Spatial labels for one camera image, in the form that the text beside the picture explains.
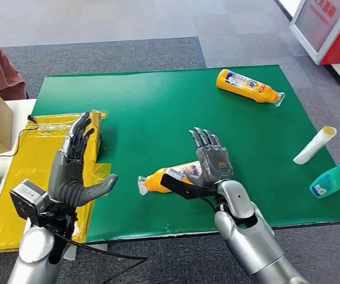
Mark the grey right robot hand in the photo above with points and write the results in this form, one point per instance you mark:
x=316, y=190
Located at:
x=214, y=162

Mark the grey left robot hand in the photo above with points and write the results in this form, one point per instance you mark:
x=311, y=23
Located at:
x=67, y=176

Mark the orange bottle with clear cap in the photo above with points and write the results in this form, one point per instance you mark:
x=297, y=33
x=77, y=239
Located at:
x=241, y=87
x=158, y=182

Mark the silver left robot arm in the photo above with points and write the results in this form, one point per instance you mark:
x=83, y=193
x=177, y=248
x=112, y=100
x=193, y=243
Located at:
x=36, y=251

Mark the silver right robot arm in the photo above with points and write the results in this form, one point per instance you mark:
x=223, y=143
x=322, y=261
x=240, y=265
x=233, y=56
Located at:
x=255, y=247

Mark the white bottle with yellow end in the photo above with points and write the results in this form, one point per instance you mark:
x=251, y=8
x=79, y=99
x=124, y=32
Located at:
x=313, y=146

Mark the teal plastic bottle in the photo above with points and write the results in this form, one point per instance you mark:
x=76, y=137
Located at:
x=332, y=181

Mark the yellow plastic sheet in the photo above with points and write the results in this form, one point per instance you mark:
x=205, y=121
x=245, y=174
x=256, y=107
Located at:
x=30, y=156

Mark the yellow film wrapped box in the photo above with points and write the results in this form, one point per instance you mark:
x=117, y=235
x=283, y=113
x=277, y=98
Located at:
x=96, y=133

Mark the green table mat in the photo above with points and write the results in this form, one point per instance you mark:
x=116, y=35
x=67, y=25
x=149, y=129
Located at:
x=164, y=109

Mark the red and white display stand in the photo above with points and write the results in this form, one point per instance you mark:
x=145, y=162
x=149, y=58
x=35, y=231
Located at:
x=318, y=23

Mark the right wrist camera on black plate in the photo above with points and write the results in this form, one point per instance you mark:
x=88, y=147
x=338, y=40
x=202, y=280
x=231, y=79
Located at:
x=184, y=190

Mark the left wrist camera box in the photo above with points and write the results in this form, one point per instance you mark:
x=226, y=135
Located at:
x=27, y=200

